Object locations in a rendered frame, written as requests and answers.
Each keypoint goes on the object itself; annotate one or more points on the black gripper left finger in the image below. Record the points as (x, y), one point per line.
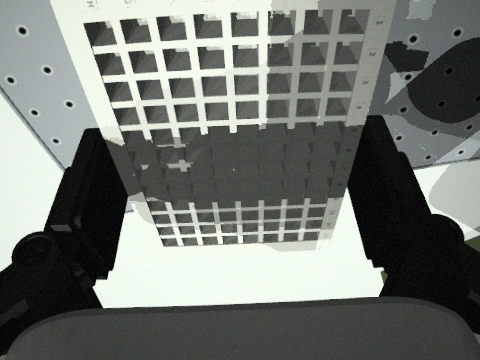
(54, 271)

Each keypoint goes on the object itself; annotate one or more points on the white grid plate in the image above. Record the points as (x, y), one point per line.
(233, 180)

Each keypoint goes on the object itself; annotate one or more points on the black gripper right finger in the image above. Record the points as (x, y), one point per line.
(397, 230)

